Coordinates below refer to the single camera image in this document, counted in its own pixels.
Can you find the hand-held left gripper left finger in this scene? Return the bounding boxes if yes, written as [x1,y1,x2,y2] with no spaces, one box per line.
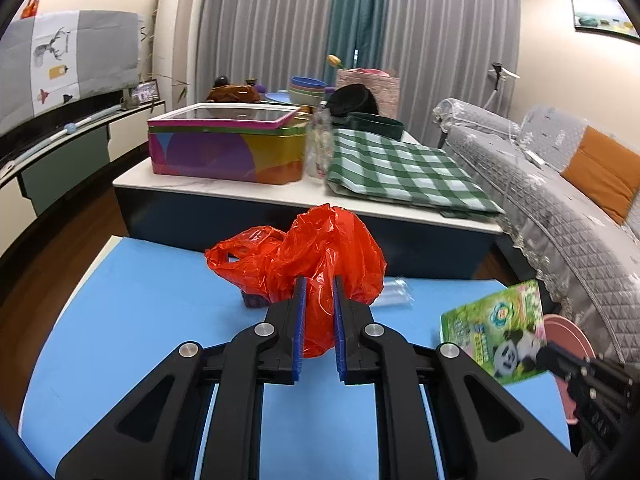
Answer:
[55,276,308,480]

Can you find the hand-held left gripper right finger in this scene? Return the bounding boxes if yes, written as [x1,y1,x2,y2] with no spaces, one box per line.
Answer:
[332,275,586,480]

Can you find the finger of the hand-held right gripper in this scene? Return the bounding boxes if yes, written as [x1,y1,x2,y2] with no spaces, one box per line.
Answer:
[537,342,588,386]

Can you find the green panda print packet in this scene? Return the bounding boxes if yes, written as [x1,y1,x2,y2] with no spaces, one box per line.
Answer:
[440,280,548,386]

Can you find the large red plastic bag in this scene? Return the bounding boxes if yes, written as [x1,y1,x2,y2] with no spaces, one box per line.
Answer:
[205,204,388,358]

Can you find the clear plastic bag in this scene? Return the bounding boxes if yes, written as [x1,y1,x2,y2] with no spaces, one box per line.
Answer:
[381,277,416,307]

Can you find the grey quilted sofa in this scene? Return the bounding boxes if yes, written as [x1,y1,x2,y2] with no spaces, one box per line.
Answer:
[432,97,640,401]

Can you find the white top coffee table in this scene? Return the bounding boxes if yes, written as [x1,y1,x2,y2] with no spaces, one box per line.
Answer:
[112,130,506,281]

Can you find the blue table mat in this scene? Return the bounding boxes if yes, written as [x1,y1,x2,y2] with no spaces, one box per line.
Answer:
[20,235,572,480]

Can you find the green checkered cloth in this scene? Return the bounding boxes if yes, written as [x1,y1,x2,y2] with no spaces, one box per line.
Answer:
[325,129,506,218]

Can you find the clear glass jar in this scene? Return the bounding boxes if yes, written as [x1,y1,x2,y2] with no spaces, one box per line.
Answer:
[305,107,334,181]

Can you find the colourful tin box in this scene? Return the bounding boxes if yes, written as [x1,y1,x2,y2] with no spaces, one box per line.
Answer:
[147,102,308,184]

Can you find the orange cushion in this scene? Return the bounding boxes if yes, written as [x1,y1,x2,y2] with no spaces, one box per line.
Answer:
[562,126,640,226]

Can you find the dark green tray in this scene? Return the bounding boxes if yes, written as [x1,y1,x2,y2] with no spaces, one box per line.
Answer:
[345,112,405,142]

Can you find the black hat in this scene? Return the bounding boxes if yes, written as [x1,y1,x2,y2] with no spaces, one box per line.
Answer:
[326,85,379,121]

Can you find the stack of coloured bowls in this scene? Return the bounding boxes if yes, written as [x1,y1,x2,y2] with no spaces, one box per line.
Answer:
[289,76,328,107]

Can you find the pink lace bag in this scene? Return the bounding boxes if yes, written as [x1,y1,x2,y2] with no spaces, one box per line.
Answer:
[335,67,401,121]

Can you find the bamboo plant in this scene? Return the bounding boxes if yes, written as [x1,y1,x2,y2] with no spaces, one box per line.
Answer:
[140,10,191,107]

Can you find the television cabinet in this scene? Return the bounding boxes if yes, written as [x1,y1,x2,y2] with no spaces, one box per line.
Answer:
[0,100,167,218]

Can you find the white floor stand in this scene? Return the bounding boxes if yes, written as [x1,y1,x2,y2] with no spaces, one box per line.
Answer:
[482,62,521,111]

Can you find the white and blue rod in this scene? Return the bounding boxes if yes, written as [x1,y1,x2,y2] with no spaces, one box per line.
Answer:
[0,105,126,167]

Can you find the grey curtain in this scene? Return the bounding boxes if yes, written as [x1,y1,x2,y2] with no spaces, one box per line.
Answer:
[195,0,521,146]

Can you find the teal curtain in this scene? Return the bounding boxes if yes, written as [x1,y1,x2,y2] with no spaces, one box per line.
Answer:
[325,0,387,81]

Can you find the television with grey cover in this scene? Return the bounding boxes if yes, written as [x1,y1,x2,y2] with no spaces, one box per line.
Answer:
[0,10,142,133]

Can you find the white charger cable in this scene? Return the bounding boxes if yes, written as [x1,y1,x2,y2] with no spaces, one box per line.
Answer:
[500,120,546,168]

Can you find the small photo frame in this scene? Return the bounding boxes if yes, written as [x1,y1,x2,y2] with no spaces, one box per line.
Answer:
[131,80,160,107]

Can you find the framed wall picture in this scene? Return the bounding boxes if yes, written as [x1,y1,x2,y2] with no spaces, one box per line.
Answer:
[570,0,640,40]

